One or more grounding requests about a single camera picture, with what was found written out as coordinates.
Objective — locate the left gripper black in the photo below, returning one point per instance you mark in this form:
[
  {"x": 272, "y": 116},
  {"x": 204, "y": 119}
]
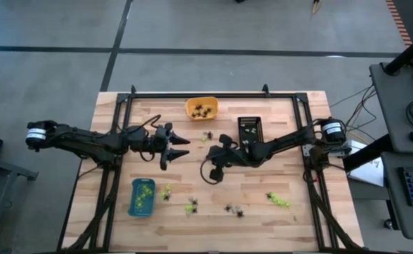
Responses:
[{"x": 164, "y": 148}]

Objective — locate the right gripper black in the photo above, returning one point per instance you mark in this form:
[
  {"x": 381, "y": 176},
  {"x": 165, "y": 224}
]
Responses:
[{"x": 227, "y": 157}]

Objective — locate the teal plastic bin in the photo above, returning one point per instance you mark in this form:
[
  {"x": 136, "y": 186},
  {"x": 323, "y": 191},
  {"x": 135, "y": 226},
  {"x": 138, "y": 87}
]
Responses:
[{"x": 132, "y": 208}]

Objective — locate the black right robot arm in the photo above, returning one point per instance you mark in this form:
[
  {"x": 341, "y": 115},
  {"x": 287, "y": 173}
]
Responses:
[{"x": 287, "y": 141}]

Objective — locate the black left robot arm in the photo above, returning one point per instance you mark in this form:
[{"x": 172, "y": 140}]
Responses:
[{"x": 86, "y": 141}]

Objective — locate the yellow plastic bin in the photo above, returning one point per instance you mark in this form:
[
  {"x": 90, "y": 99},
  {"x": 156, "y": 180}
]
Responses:
[{"x": 189, "y": 106}]

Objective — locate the black mesh basket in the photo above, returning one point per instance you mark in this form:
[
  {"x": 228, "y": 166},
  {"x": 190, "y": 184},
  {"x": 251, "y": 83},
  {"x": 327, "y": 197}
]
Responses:
[{"x": 257, "y": 121}]

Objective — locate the small white box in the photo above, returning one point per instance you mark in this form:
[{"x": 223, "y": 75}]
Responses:
[{"x": 354, "y": 145}]

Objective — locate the white paper sheet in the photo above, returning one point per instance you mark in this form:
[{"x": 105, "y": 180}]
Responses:
[{"x": 368, "y": 174}]

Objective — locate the grey metal cart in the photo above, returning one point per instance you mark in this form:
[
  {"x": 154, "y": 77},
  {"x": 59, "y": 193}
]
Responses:
[{"x": 2, "y": 166}]

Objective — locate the yellow stand leg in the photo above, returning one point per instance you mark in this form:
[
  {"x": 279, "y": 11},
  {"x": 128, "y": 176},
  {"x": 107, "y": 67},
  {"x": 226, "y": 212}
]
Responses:
[{"x": 315, "y": 7}]

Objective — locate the black caster wheel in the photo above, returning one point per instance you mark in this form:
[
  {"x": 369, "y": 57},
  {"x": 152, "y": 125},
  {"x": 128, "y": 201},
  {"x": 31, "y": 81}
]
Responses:
[{"x": 388, "y": 224}]

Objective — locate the grey computer desk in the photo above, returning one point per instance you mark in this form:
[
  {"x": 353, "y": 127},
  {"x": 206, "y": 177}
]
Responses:
[{"x": 397, "y": 106}]

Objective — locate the black monitor pole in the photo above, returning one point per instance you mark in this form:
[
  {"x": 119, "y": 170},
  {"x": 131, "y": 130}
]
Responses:
[{"x": 407, "y": 53}]

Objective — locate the black aluminium table frame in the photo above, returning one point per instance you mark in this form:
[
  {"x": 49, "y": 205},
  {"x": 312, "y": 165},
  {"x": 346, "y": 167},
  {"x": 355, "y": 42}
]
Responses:
[{"x": 210, "y": 95}]

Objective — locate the silver metal bracket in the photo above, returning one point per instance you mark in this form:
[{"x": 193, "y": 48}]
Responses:
[{"x": 307, "y": 150}]

